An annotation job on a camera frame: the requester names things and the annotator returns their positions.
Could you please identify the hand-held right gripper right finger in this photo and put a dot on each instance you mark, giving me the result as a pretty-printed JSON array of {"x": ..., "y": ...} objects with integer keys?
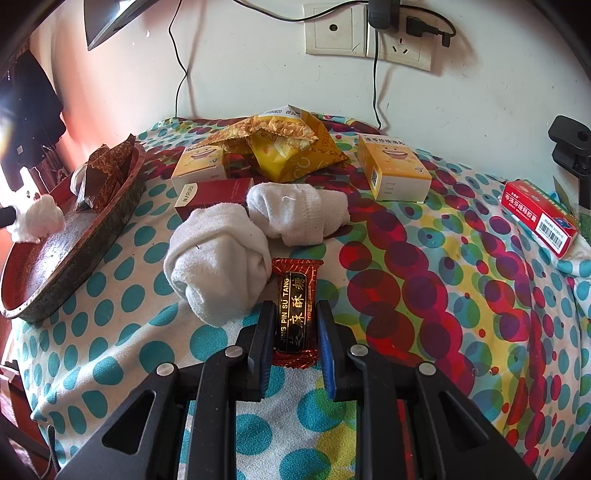
[{"x": 325, "y": 360}]

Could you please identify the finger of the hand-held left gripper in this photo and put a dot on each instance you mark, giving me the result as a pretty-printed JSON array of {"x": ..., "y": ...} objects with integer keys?
[{"x": 7, "y": 217}]

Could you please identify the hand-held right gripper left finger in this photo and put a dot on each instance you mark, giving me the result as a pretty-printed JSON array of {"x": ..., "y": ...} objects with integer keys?
[{"x": 265, "y": 364}]

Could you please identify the white sock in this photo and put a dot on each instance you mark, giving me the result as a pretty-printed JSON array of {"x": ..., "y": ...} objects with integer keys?
[
  {"x": 300, "y": 212},
  {"x": 212, "y": 258},
  {"x": 39, "y": 221}
]

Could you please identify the red oval tray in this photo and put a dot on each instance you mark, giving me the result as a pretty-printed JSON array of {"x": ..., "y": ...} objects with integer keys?
[{"x": 60, "y": 258}]

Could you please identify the red candy bar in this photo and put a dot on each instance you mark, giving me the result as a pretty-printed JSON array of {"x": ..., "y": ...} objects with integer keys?
[{"x": 295, "y": 286}]

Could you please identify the yellow medicine box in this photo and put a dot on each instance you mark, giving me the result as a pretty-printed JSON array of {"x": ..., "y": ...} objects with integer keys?
[
  {"x": 198, "y": 166},
  {"x": 392, "y": 170}
]

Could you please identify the yellow snack bag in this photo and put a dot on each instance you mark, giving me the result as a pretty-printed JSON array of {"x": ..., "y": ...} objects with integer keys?
[{"x": 286, "y": 157}]

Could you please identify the small white cloth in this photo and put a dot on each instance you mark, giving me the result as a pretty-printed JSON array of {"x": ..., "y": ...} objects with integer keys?
[{"x": 77, "y": 181}]

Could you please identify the bundle of brown packets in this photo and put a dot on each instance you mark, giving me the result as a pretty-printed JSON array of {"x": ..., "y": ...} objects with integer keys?
[{"x": 108, "y": 173}]

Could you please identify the polka dot cloth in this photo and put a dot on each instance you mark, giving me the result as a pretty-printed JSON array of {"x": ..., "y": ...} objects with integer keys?
[{"x": 415, "y": 286}]

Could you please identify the dark hanging clothes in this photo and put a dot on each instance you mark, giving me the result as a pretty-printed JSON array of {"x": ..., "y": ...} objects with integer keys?
[{"x": 32, "y": 101}]

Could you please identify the dark red box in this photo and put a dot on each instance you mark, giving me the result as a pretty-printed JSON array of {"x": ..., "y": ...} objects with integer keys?
[{"x": 217, "y": 191}]

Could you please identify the grey monitor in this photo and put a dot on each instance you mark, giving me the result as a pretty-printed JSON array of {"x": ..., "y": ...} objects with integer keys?
[{"x": 106, "y": 23}]

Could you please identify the red and white medicine box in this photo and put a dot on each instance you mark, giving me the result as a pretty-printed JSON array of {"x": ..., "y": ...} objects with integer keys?
[{"x": 540, "y": 217}]

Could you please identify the black clamp stand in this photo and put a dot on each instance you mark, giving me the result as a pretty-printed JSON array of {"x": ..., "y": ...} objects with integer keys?
[{"x": 570, "y": 138}]

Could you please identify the black angled plug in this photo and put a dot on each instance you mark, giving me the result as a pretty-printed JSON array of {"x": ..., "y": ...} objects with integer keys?
[{"x": 418, "y": 25}]

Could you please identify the black charger adapter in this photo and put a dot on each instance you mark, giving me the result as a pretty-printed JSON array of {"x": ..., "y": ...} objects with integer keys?
[{"x": 383, "y": 14}]

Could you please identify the white power wall socket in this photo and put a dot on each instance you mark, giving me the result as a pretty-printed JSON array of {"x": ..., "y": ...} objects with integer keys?
[{"x": 401, "y": 48}]

